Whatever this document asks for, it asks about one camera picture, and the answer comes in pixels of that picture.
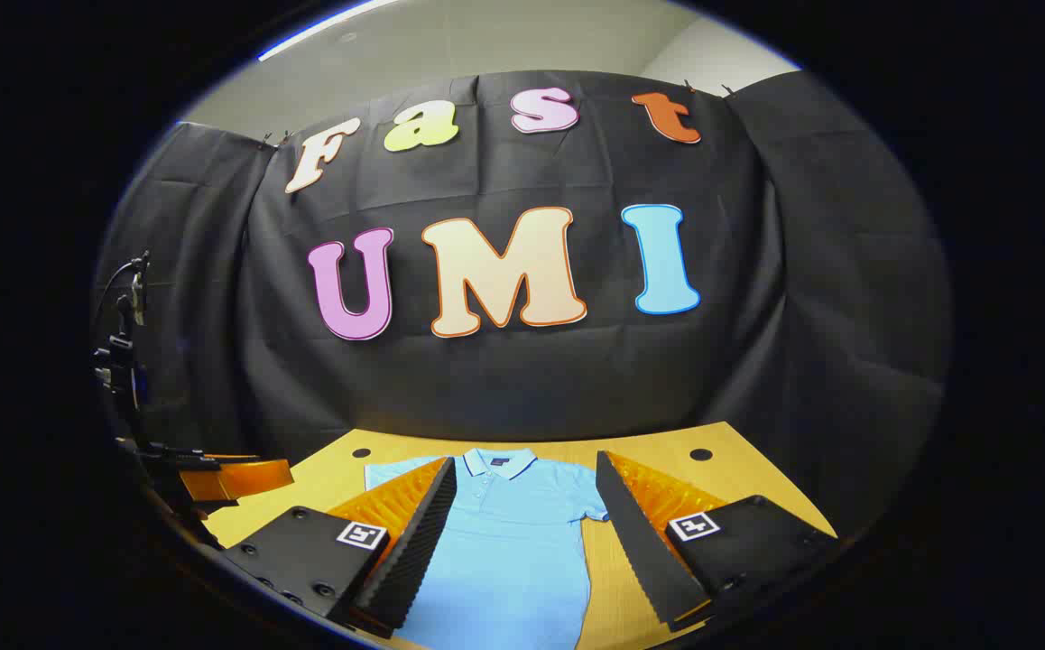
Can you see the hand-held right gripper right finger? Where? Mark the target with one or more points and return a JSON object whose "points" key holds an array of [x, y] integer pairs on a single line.
{"points": [[640, 542]]}

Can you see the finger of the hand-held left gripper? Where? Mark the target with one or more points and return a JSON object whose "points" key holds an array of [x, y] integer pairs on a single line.
{"points": [[234, 478]]}

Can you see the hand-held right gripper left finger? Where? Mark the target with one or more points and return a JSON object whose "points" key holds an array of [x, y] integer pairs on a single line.
{"points": [[414, 542]]}

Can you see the light blue polo T-shirt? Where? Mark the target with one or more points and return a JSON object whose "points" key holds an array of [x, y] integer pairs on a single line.
{"points": [[513, 542]]}

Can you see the black backdrop cloth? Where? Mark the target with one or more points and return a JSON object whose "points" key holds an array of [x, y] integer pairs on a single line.
{"points": [[522, 379]]}

